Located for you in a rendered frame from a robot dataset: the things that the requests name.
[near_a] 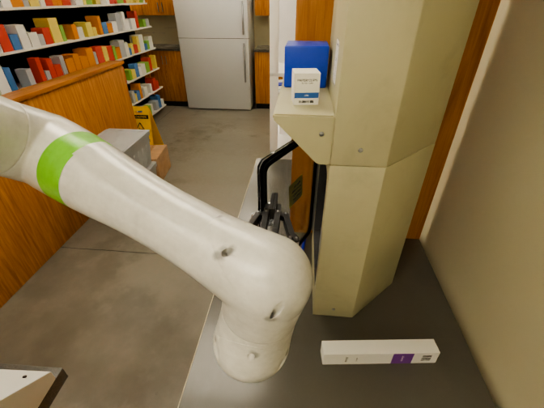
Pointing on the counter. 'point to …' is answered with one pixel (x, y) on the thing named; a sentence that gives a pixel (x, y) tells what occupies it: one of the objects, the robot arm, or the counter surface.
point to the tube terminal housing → (381, 137)
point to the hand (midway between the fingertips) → (273, 206)
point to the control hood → (308, 123)
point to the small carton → (305, 86)
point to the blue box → (306, 58)
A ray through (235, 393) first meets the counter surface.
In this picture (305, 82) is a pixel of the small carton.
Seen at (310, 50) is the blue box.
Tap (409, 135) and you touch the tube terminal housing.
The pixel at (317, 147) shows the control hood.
